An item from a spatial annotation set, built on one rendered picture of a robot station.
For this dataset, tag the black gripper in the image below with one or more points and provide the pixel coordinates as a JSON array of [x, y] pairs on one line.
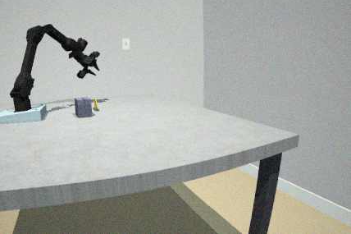
[[82, 73]]

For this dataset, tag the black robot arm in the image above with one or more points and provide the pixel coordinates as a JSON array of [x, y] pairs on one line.
[[24, 82]]

